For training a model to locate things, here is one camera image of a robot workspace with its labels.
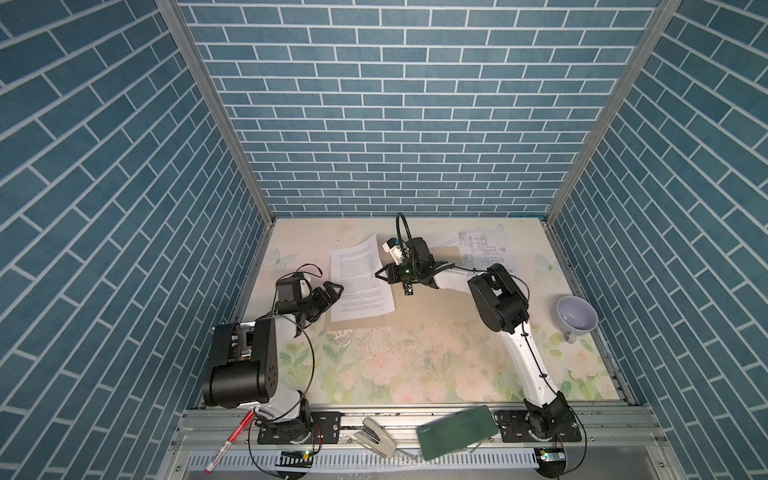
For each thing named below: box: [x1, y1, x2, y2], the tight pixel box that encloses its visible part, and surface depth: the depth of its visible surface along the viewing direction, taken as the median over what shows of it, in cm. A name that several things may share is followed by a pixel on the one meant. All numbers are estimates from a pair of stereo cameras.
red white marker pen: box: [204, 410, 255, 474], surface depth 72 cm
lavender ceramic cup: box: [556, 295, 599, 344], surface depth 91 cm
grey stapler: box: [348, 417, 396, 458], surface depth 72 cm
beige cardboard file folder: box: [325, 282, 480, 332], surface depth 96 cm
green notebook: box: [417, 405, 499, 461], surface depth 74 cm
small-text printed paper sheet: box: [430, 233, 462, 250], surface depth 118 cm
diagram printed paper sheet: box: [458, 229, 517, 273], surface depth 114 cm
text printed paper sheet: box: [330, 234, 395, 322], surface depth 103 cm
